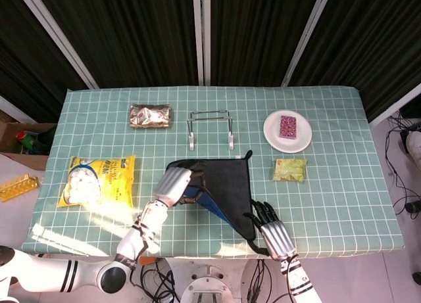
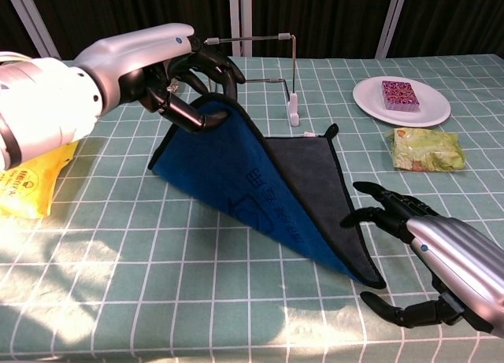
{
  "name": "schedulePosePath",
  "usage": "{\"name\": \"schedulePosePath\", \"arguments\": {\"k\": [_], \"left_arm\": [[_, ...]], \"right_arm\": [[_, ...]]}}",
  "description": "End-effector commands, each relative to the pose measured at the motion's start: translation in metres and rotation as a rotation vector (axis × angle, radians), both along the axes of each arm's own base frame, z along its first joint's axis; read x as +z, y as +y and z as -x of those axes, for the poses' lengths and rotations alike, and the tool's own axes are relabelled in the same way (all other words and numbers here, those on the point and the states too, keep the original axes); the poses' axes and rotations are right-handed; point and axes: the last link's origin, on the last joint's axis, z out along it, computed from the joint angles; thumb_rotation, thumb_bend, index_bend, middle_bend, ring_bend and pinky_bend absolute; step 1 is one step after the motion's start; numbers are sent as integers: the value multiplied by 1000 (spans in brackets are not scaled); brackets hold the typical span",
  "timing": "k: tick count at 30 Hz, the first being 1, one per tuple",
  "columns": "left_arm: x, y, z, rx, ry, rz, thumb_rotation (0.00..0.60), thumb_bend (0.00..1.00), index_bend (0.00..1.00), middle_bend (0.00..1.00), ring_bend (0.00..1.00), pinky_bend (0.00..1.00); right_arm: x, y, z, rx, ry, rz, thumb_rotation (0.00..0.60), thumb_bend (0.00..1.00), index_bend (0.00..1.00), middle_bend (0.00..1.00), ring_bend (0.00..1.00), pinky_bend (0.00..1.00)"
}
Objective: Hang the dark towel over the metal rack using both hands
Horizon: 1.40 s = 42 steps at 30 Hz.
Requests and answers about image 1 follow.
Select white round plate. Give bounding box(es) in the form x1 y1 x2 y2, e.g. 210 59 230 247
262 109 313 154

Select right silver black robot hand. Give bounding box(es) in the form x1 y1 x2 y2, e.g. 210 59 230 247
243 200 297 262

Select black pleated curtain panel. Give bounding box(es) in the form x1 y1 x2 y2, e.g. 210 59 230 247
34 0 200 89
209 0 320 87
288 0 421 120
0 0 90 124

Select black floor cables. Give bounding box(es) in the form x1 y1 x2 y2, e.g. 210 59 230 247
384 110 421 220

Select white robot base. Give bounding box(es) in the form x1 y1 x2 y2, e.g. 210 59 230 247
164 256 264 303

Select black and blue cloth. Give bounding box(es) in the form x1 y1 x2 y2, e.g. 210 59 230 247
165 149 270 256

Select green checked tablecloth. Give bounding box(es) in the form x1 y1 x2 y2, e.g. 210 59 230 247
22 85 406 260

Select purple patterned sponge block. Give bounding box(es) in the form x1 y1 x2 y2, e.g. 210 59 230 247
278 115 299 140

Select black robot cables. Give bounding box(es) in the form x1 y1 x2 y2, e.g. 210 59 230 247
139 258 181 303

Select white partition post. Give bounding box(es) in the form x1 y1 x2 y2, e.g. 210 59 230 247
281 0 334 87
22 0 100 89
191 0 212 86
367 85 421 126

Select yellow plastic rack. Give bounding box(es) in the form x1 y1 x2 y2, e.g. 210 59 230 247
0 174 41 203

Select green snack packet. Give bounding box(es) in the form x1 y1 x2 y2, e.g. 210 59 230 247
272 158 309 184

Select yellow snack bag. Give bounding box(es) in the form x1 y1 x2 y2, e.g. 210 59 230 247
57 154 137 209

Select brown cardboard box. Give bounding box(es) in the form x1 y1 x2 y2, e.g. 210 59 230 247
0 110 57 171

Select red green can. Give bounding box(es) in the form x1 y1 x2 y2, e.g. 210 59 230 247
15 130 36 153

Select gold foil snack package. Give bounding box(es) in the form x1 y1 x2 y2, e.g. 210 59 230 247
129 102 174 131

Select metal wire stand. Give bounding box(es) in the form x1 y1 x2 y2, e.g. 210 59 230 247
186 109 235 152

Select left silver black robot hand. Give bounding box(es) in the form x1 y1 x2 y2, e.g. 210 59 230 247
152 160 211 208

